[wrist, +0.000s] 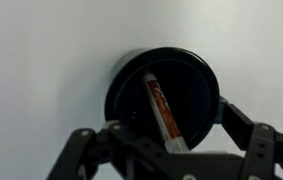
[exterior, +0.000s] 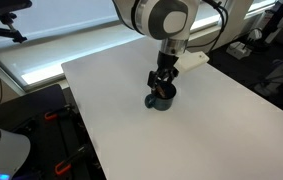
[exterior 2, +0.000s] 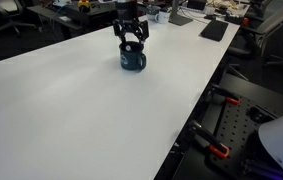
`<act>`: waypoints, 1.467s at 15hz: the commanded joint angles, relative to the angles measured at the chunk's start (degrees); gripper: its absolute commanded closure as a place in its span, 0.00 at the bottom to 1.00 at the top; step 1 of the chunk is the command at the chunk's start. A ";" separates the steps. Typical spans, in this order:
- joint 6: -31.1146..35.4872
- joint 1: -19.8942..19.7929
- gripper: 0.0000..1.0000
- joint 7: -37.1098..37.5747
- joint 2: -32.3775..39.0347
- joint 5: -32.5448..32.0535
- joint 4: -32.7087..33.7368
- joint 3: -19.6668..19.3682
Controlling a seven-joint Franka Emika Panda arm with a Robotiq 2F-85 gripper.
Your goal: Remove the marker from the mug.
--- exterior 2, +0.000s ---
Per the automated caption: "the dark background desk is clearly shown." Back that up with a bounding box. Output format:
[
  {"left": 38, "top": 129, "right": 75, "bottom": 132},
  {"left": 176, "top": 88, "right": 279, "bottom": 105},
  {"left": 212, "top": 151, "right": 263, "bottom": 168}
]
[{"left": 27, "top": 0, "right": 119, "bottom": 34}]

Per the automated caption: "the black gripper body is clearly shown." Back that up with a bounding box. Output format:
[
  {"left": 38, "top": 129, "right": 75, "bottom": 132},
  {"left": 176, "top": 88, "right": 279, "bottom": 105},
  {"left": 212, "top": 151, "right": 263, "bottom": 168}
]
[{"left": 115, "top": 0, "right": 140, "bottom": 23}]

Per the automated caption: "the white ceramic mug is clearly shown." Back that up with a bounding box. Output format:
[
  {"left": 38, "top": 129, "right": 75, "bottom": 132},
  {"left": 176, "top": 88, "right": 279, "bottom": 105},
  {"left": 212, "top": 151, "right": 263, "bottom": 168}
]
[{"left": 155, "top": 10, "right": 171, "bottom": 25}]

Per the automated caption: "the yellow small object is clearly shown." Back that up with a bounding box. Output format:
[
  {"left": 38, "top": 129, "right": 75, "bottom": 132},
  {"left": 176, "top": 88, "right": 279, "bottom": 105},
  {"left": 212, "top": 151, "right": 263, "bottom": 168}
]
[{"left": 77, "top": 0, "right": 91, "bottom": 10}]

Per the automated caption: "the orange handled black clamp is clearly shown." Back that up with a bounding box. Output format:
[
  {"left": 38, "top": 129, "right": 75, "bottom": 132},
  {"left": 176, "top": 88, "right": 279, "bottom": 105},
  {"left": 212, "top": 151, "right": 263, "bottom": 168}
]
[
  {"left": 188, "top": 119, "right": 231, "bottom": 159},
  {"left": 209, "top": 83, "right": 241, "bottom": 106}
]

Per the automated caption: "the black perforated side table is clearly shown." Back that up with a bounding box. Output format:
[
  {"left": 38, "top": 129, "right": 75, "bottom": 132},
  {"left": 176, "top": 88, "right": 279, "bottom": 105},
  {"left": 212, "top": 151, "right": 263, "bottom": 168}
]
[{"left": 172, "top": 73, "right": 283, "bottom": 180}]

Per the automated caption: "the grey monitor stand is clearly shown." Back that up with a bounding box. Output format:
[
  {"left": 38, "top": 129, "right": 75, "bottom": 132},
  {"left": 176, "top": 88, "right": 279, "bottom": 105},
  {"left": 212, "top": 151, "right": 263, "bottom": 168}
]
[{"left": 168, "top": 0, "right": 194, "bottom": 27}]

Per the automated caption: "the white device with blue light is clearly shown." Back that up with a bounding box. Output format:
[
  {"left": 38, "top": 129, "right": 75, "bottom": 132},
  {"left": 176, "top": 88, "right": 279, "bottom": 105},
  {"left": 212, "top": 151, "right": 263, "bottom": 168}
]
[{"left": 258, "top": 107, "right": 283, "bottom": 180}]

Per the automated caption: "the dark blue enamel mug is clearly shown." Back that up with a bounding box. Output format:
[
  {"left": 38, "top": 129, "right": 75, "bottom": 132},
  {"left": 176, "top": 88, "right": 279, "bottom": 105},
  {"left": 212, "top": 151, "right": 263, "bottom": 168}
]
[{"left": 118, "top": 40, "right": 148, "bottom": 71}]

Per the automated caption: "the grey green cup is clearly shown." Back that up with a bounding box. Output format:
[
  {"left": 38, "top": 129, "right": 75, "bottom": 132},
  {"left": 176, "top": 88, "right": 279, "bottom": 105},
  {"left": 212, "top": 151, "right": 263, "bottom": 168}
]
[{"left": 146, "top": 4, "right": 161, "bottom": 21}]

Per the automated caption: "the black flat pad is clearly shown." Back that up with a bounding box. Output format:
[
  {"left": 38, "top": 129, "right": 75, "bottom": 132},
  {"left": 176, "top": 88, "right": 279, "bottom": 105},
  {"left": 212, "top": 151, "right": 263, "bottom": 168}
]
[{"left": 199, "top": 19, "right": 230, "bottom": 43}]

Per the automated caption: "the small black box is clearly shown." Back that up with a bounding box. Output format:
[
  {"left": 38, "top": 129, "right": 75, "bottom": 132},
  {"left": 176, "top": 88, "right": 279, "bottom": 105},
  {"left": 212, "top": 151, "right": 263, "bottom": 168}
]
[{"left": 225, "top": 13, "right": 250, "bottom": 26}]

